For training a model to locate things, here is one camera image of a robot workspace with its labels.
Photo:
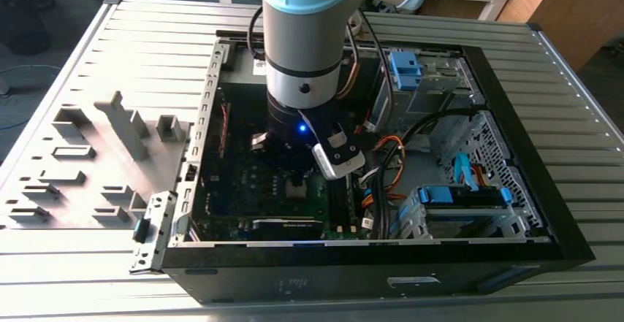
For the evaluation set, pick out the silver CPU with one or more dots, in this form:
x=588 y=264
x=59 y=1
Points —
x=297 y=191

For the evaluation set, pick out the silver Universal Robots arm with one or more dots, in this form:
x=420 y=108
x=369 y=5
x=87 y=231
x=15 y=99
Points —
x=302 y=44

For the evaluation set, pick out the green motherboard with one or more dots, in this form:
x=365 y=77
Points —
x=320 y=198

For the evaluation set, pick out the black RAM slot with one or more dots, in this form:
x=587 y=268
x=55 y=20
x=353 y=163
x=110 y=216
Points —
x=336 y=205
x=352 y=212

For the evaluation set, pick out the black graphics card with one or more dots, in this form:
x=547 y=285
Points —
x=288 y=227

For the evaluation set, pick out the blue drive bay latch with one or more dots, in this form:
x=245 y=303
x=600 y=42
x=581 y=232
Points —
x=405 y=63

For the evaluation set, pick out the metal expansion slot retainer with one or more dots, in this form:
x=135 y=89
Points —
x=159 y=209

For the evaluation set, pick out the tall metal drive cage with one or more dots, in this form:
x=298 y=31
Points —
x=439 y=92

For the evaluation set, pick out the blue disk carrier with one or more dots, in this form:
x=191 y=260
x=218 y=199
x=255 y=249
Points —
x=439 y=194

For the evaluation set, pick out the black open PC case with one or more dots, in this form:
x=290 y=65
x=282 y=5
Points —
x=341 y=263

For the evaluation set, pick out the grey parts rack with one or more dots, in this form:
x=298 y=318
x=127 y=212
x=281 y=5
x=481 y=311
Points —
x=98 y=198

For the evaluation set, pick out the low metal disk cage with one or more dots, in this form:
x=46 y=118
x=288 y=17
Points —
x=516 y=219

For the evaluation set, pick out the black office chair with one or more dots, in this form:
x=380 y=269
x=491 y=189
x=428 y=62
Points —
x=30 y=37

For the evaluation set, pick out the wooden cabinet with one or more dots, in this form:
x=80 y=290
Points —
x=575 y=15

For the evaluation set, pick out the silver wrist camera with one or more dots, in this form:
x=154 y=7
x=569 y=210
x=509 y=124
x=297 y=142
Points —
x=328 y=166

